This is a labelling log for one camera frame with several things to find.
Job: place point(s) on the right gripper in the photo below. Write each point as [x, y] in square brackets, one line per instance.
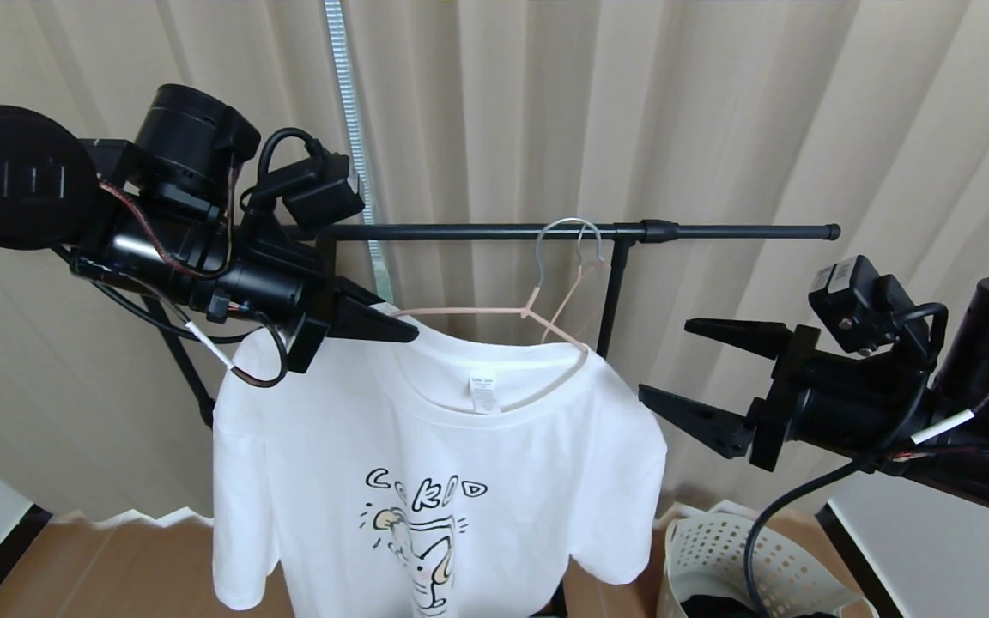
[846, 412]

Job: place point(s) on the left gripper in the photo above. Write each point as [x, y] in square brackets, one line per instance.
[228, 275]

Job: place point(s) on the pink clothes hanger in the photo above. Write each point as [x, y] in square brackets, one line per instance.
[460, 311]
[565, 305]

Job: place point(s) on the white printed t-shirt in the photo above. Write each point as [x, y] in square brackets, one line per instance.
[331, 429]

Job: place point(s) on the black garment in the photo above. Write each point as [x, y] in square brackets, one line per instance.
[718, 608]

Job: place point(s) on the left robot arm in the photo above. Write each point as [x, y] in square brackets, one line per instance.
[22, 180]

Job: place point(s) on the black clothes rack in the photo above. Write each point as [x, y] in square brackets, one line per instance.
[718, 232]

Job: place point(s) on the white laundry basket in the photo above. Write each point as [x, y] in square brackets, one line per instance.
[718, 549]

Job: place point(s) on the beige curtain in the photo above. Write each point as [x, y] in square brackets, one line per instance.
[718, 112]

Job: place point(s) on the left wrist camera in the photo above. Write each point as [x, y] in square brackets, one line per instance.
[318, 193]

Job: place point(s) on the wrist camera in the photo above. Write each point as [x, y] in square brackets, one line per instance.
[318, 193]
[855, 305]

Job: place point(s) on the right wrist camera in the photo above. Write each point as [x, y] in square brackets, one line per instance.
[855, 305]

